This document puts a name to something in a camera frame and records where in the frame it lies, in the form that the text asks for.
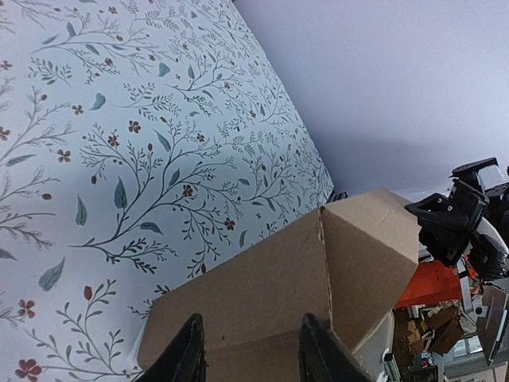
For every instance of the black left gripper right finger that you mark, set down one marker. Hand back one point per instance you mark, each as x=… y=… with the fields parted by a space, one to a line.
x=323 y=357

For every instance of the cardboard scraps in background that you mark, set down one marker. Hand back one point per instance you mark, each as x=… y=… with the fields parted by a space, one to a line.
x=429 y=329

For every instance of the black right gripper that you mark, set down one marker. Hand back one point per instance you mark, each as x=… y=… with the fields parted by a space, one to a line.
x=448 y=223

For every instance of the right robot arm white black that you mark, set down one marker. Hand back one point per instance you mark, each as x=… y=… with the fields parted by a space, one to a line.
x=487 y=251

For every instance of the orange object in background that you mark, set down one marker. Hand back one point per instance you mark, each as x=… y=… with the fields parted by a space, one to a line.
x=431 y=284

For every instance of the floral patterned table mat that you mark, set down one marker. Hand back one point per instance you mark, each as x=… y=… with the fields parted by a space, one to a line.
x=142 y=144

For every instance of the brown cardboard box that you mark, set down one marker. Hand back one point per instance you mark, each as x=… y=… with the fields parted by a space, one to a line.
x=347 y=263

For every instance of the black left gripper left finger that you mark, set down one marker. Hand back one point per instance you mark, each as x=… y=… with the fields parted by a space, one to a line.
x=183 y=359

